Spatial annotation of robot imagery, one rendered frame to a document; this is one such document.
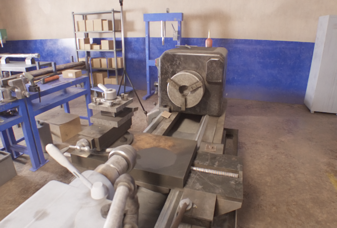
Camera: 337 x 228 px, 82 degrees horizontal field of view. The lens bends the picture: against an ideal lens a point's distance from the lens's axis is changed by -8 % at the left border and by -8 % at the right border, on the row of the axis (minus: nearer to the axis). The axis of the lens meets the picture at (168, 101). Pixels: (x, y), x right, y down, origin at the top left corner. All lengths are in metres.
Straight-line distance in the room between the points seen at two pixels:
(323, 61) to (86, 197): 4.48
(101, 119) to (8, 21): 7.64
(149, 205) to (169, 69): 1.01
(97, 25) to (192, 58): 4.15
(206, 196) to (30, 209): 0.61
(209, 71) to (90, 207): 1.26
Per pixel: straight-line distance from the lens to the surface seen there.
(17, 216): 0.50
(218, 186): 0.94
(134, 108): 1.13
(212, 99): 1.63
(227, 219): 1.46
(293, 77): 5.09
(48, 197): 0.51
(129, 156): 0.66
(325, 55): 4.63
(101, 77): 5.62
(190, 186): 0.92
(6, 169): 2.76
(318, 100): 4.79
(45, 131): 3.06
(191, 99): 1.44
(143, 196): 1.10
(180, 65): 1.62
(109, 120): 1.06
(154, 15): 4.65
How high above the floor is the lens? 1.48
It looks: 19 degrees down
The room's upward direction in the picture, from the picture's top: straight up
